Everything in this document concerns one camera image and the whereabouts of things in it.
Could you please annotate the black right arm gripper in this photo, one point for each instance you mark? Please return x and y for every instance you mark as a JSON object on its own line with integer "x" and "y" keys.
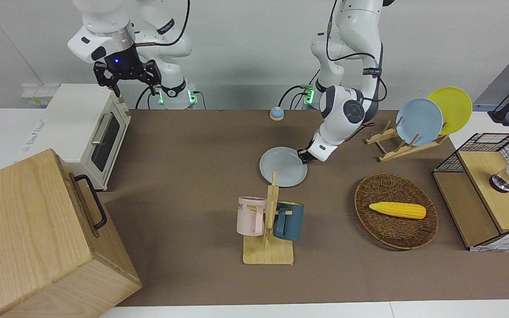
{"x": 124, "y": 66}

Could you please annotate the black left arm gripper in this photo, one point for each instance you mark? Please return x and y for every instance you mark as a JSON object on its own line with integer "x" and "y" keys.
{"x": 313, "y": 154}

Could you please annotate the gray ceramic plate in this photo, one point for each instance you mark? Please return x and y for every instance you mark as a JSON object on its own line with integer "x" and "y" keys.
{"x": 281, "y": 168}

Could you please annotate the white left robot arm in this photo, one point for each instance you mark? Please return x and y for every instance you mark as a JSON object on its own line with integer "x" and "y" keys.
{"x": 347, "y": 110}

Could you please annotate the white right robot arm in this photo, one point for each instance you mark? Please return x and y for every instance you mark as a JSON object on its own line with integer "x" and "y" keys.
{"x": 104, "y": 26}

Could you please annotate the wooden plate rack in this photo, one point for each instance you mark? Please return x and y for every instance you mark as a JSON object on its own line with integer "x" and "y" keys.
{"x": 396, "y": 152}

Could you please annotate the light blue plate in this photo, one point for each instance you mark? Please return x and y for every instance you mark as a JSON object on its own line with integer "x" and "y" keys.
{"x": 420, "y": 121}

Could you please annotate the yellow plate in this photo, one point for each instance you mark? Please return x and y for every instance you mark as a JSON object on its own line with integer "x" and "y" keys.
{"x": 455, "y": 106}

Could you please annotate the blue bell wooden base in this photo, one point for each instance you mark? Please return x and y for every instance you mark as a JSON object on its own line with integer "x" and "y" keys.
{"x": 276, "y": 114}

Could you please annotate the white toaster oven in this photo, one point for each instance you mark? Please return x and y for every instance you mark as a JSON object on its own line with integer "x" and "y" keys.
{"x": 77, "y": 119}

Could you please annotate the dark blue mug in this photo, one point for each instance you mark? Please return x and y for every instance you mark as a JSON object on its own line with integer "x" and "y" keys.
{"x": 292, "y": 223}

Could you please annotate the pink mug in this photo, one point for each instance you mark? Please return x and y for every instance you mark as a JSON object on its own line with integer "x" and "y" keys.
{"x": 249, "y": 216}

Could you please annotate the wooden mug tree stand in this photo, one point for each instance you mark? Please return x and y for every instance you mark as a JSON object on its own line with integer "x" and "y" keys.
{"x": 267, "y": 254}

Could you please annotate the yellow corn cob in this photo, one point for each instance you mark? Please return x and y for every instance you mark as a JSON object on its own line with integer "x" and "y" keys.
{"x": 398, "y": 210}

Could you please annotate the brown table mat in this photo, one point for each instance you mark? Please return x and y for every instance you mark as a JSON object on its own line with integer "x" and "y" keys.
{"x": 192, "y": 198}

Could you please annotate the brown wicker basket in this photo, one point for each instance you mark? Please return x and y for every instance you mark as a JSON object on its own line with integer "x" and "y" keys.
{"x": 396, "y": 232}

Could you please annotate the large wooden box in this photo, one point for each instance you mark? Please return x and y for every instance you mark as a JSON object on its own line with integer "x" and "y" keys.
{"x": 29, "y": 234}

